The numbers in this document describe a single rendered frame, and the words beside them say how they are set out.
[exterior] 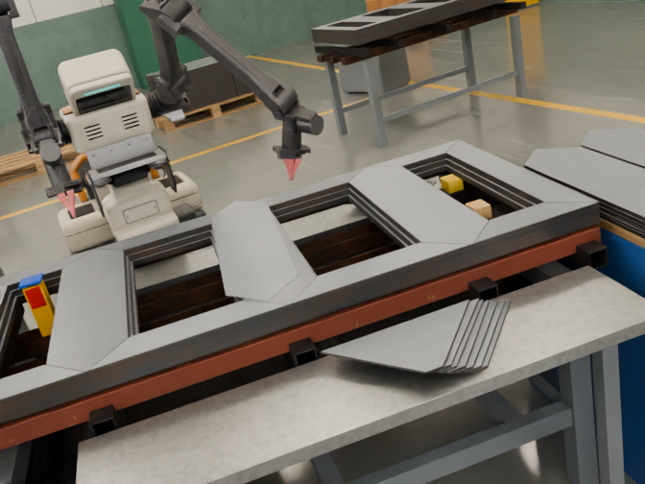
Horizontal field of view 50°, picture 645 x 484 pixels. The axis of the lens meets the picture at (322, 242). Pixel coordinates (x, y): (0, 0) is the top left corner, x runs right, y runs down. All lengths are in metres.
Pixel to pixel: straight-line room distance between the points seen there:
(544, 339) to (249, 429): 0.62
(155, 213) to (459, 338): 1.39
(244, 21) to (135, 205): 9.95
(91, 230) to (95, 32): 9.12
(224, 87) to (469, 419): 6.09
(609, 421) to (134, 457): 1.06
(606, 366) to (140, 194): 1.61
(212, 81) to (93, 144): 5.59
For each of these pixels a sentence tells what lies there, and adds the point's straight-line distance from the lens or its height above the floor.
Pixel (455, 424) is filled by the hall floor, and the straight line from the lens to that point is 2.47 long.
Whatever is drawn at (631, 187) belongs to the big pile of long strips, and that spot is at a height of 0.85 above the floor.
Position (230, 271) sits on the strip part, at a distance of 1.76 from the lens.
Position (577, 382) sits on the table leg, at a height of 0.37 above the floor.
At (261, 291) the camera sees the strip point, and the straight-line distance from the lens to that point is 1.62.
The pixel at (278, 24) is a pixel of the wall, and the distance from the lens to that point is 12.53.
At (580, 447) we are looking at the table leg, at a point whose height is 0.15.
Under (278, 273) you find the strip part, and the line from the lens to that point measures 1.68.
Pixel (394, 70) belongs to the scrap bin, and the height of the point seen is 0.19.
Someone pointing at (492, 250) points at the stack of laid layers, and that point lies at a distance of 1.67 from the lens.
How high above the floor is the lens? 1.58
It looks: 23 degrees down
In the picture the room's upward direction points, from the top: 13 degrees counter-clockwise
